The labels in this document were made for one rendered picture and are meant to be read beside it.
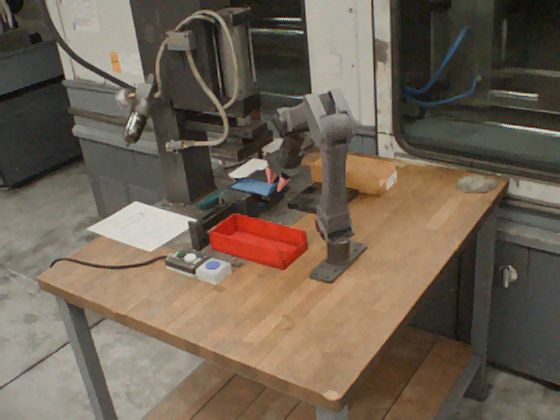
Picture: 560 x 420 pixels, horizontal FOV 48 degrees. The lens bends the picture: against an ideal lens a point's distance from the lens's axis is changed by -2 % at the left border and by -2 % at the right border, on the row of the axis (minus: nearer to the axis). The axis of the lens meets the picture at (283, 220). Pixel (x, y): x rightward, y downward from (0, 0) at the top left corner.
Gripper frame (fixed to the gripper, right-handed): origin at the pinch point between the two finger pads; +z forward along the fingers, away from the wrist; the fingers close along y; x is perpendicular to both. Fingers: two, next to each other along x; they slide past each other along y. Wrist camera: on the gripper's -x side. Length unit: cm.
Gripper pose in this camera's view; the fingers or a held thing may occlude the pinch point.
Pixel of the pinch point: (275, 185)
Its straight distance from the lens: 189.0
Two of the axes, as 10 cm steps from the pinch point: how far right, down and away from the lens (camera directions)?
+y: -7.7, -5.8, 2.7
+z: -3.0, 7.0, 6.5
